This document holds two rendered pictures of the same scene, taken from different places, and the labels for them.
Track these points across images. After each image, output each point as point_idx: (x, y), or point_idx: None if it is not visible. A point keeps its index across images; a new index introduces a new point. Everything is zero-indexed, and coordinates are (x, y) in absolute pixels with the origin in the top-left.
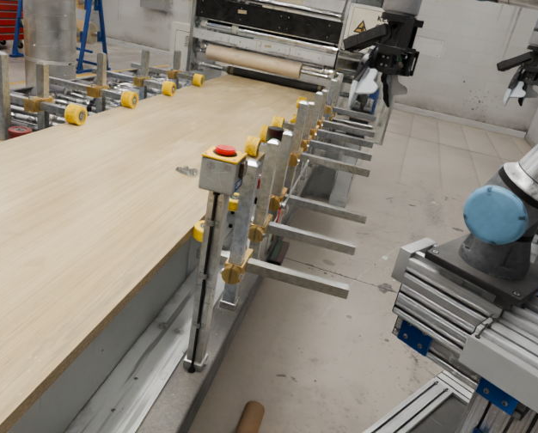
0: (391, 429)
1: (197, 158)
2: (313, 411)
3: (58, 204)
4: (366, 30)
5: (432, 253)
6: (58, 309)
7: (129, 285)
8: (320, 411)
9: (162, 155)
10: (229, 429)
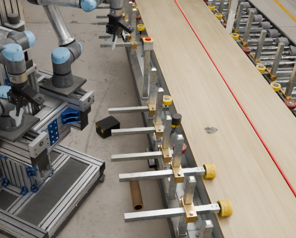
0: (74, 189)
1: (224, 148)
2: (110, 226)
3: (216, 89)
4: (126, 21)
5: (84, 78)
6: (169, 64)
7: (163, 73)
8: (107, 228)
9: (239, 140)
10: (145, 200)
